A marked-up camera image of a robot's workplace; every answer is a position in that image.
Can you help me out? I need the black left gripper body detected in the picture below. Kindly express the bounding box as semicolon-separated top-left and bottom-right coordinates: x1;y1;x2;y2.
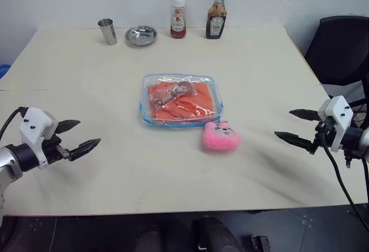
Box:
41;135;71;166

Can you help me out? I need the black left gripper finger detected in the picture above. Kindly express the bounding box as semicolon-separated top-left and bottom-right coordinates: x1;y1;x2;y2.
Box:
55;119;81;134
68;138;102;162

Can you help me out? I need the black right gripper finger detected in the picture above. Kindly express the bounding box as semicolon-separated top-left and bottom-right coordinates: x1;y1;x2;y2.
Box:
288;108;321;121
274;131;314;152

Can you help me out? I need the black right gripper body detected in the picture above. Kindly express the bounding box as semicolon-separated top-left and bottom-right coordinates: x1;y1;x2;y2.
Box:
308;120;337;155

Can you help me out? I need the clear pouch with orange cloth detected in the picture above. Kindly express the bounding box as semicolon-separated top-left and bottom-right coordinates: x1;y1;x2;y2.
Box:
138;73;221;128

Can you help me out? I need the orange cloth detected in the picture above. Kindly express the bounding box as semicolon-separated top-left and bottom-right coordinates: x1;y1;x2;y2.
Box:
147;82;217;121

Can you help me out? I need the black office chair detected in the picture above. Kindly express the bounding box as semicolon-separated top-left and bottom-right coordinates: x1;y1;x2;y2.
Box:
304;15;369;130

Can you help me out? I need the pink plush toy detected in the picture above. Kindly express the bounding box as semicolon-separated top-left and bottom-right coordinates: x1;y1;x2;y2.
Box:
202;121;242;151

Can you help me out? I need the steel cup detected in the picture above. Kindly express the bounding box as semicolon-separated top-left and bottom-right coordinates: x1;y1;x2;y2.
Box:
97;18;119;46

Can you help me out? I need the small black block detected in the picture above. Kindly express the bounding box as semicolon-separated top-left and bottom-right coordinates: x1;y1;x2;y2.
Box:
250;234;271;252

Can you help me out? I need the round steel dish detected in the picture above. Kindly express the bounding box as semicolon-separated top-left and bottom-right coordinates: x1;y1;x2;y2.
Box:
124;25;159;48

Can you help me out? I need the brown sauce bottle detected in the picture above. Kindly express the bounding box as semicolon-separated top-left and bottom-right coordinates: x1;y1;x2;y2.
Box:
205;0;228;40

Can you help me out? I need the red ketchup bottle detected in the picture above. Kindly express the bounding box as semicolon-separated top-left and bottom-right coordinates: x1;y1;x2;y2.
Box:
170;0;187;39

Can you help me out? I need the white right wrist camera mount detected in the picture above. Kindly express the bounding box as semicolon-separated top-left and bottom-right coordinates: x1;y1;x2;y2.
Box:
317;95;355;153

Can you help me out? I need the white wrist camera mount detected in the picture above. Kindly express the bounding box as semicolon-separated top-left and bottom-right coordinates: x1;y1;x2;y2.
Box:
317;95;355;153
18;107;59;170

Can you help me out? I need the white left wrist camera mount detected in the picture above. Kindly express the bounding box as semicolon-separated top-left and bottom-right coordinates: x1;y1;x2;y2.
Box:
18;107;59;170

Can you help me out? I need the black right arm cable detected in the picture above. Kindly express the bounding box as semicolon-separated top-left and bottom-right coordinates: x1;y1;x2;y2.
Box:
320;122;369;234

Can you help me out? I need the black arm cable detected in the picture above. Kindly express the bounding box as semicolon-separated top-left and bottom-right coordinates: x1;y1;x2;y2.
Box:
0;106;27;142
320;122;369;234

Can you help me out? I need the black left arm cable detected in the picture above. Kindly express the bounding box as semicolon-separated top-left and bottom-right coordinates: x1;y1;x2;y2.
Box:
0;106;27;142

